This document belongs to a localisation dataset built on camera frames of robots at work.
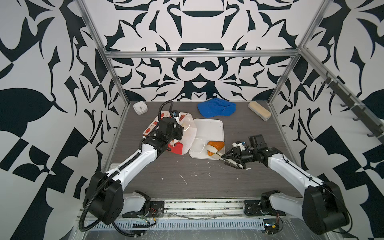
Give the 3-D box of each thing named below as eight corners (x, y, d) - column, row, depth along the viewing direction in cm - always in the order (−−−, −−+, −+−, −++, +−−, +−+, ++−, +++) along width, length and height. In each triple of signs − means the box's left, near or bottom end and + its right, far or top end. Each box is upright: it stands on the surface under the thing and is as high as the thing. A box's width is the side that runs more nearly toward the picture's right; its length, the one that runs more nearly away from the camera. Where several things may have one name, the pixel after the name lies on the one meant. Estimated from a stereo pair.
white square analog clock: (132, 114, 113) (131, 111, 110) (136, 104, 120) (134, 101, 117) (146, 114, 113) (145, 111, 110) (149, 104, 120) (147, 101, 117)
